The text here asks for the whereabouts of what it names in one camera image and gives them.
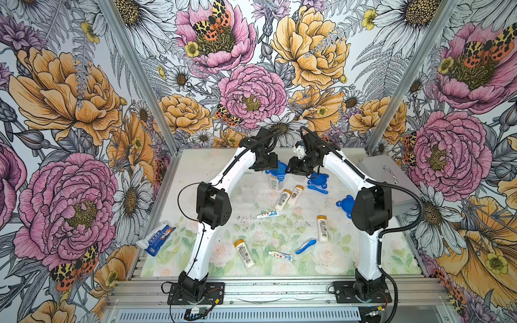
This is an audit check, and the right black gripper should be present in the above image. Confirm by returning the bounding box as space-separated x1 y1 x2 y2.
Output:
285 154 320 177

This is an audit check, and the blue lid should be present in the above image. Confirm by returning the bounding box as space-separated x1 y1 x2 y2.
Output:
336 195 355 219
308 172 329 190
265 161 288 182

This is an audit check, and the white bottle yellow cap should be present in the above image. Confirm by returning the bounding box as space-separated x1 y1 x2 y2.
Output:
288 185 304 206
316 215 328 242
275 189 292 211

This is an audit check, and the toothpaste tube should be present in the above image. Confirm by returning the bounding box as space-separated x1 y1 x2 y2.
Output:
257 211 280 219
268 250 293 261

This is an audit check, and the blue toothbrush case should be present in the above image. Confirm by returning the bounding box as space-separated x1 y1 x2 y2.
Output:
308 185 329 195
295 238 317 254

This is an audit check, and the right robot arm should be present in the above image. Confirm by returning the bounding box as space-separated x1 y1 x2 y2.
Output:
287 127 393 301

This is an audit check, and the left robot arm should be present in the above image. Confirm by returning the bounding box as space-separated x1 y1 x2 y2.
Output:
176 128 279 303

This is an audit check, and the clear plastic cup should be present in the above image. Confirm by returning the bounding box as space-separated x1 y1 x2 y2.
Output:
240 175 260 203
269 175 284 191

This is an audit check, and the silver metal case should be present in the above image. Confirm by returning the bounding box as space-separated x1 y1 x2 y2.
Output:
357 155 424 217

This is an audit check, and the white bottle near front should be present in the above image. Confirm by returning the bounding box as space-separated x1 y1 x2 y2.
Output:
234 239 255 269

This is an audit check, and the blue white packet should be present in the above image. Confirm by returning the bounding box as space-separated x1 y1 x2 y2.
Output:
136 222 176 257

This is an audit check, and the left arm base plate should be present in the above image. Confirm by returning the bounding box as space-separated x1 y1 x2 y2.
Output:
167 282 226 306

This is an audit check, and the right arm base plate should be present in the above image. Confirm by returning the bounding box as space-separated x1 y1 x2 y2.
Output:
331 281 393 306

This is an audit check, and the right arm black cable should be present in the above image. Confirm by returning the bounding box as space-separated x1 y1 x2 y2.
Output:
299 126 424 323

